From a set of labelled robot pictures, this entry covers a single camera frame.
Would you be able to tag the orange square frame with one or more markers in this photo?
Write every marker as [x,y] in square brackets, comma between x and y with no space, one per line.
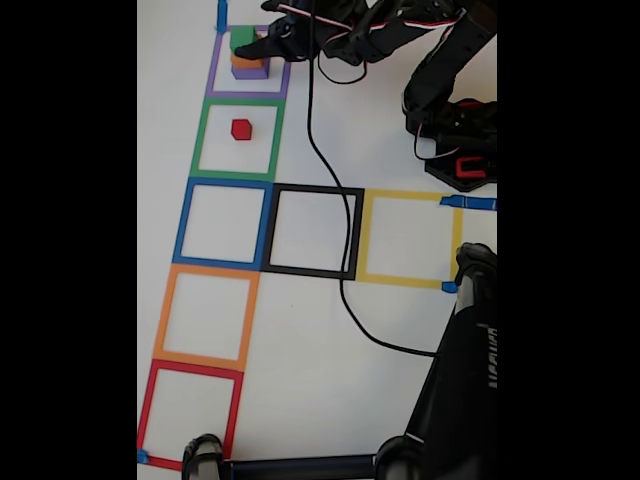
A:
[162,320]

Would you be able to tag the green square frame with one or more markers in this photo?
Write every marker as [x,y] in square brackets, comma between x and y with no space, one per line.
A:
[196,145]

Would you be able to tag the green cube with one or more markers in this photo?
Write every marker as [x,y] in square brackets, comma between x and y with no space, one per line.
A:
[241,37]

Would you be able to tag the large purple cube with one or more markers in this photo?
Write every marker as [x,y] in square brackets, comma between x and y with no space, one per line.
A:
[250,74]

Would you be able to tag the orange cube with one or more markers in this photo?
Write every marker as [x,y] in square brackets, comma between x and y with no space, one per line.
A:
[246,64]

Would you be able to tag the blue tape strip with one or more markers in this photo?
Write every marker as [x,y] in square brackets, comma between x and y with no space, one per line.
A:
[221,12]
[142,456]
[475,203]
[449,287]

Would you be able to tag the purple square frame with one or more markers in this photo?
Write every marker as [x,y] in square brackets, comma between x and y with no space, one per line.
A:
[211,75]

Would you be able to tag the yellow square frame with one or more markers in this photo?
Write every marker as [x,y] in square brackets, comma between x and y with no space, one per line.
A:
[400,281]

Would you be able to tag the red table clamp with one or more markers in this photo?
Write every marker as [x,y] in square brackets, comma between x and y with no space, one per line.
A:
[470,172]

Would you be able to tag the black square frame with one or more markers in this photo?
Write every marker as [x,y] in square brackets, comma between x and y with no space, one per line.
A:
[290,270]

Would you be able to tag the blue square frame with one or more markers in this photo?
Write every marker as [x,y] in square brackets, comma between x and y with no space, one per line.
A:
[215,262]

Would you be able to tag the black camera tripod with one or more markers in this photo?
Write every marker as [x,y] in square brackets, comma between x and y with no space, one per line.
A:
[450,400]

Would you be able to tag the small red cube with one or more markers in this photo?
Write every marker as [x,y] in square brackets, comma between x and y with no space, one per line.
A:
[241,130]

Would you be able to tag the red square frame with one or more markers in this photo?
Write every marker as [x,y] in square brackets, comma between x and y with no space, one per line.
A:
[145,410]

